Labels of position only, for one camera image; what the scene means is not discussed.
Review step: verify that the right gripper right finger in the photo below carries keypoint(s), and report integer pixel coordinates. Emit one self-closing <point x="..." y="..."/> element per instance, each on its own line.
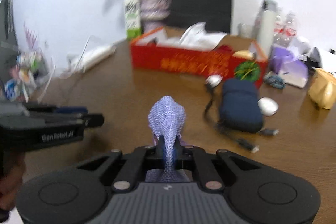
<point x="199" y="163"/>

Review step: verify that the water bottle left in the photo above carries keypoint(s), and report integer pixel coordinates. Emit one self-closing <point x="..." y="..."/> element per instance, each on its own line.
<point x="285" y="28"/>

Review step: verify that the blue circuit board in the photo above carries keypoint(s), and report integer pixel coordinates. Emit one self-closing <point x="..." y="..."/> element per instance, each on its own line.
<point x="274" y="81"/>

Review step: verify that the clutter basket items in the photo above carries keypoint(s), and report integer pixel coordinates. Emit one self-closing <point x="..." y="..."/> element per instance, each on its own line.
<point x="31" y="75"/>

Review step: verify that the purple tissue pack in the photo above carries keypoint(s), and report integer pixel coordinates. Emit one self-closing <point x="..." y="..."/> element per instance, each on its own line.
<point x="286" y="62"/>

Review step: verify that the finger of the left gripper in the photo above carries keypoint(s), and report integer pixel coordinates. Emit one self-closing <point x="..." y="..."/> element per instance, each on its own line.
<point x="41" y="108"/>
<point x="90" y="120"/>

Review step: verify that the white thermos bottle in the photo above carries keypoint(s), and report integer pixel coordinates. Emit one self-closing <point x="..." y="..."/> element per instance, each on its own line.
<point x="263" y="30"/>

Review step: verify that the purple marbled vase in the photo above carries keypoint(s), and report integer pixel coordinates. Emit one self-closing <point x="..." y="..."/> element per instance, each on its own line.
<point x="153" y="13"/>

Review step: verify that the milk carton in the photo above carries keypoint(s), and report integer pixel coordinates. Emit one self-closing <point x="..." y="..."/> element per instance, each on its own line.
<point x="132" y="17"/>

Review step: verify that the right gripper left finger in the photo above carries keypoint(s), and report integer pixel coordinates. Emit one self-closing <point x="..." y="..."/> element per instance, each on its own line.
<point x="137" y="164"/>

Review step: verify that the white round puck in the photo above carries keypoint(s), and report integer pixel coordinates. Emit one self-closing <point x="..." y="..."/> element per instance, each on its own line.
<point x="268" y="106"/>

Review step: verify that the white tissue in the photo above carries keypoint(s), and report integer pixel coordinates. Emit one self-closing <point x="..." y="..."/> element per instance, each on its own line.
<point x="194" y="38"/>

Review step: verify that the white round lid scalloped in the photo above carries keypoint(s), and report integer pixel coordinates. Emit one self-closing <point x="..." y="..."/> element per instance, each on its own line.
<point x="214" y="80"/>

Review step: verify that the purple woven pouch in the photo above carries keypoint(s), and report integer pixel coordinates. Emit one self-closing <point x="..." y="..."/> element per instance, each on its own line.
<point x="166" y="120"/>

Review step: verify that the red cardboard box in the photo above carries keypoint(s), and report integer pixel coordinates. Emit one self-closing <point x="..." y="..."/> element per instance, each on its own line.
<point x="235" y="57"/>

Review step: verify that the yellow ceramic mug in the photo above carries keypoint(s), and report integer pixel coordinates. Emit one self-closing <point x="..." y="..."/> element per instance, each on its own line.
<point x="322" y="89"/>

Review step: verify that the navy zip case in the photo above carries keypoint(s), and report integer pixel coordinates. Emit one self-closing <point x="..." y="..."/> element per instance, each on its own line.
<point x="239" y="108"/>

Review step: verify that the person left hand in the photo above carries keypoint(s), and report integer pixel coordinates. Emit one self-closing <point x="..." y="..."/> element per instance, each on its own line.
<point x="11" y="183"/>

